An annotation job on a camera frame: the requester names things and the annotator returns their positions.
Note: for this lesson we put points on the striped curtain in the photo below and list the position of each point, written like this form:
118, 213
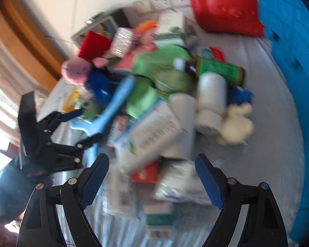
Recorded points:
7, 95

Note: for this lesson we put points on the red and white box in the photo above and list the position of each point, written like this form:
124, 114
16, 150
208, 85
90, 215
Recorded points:
145, 172

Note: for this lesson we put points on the dark green book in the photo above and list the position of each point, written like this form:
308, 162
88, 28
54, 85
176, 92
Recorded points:
105, 23

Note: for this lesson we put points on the white plastic tube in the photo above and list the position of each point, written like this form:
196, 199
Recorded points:
184, 123

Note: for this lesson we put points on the white and blue medicine packet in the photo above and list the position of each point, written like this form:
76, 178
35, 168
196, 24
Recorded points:
180, 182

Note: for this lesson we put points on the pink pig plush toy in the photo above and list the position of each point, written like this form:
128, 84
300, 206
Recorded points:
76, 70

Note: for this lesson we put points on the yellow plastic item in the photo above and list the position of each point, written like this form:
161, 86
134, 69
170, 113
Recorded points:
69, 100

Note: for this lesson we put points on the white plastic bottle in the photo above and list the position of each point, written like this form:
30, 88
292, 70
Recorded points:
211, 100

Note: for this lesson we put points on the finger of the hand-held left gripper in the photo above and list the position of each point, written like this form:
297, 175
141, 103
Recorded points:
91, 141
70, 115

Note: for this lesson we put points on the white power strip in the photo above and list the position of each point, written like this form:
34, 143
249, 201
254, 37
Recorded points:
157, 2

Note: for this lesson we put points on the brown bottle with green label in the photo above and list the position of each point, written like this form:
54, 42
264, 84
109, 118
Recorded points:
216, 69

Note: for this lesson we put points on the blue plastic basket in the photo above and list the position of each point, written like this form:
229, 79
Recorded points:
293, 82

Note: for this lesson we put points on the light blue plastic hanger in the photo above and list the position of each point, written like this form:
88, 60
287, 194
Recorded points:
110, 105

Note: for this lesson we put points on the cream plush toy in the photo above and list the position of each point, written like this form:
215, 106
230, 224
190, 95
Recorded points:
234, 128

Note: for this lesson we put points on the blue knitted cloth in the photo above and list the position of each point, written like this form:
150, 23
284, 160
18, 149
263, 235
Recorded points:
240, 96

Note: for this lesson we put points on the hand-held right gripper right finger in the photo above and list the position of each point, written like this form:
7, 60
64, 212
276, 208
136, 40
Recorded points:
209, 182

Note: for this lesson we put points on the silver blister pack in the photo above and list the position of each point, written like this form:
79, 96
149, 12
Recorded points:
121, 42

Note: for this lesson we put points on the large white medicine box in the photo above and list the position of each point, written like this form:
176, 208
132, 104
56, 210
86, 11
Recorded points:
152, 136

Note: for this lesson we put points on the white and green carton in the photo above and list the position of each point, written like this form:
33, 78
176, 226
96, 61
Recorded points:
171, 22

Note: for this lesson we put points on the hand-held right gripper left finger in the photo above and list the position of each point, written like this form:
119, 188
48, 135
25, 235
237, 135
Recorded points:
94, 182

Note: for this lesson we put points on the red plastic basket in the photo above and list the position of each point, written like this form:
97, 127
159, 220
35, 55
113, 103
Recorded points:
221, 5

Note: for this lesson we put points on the green and white box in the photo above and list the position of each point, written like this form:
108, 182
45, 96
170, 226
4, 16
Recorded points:
159, 218

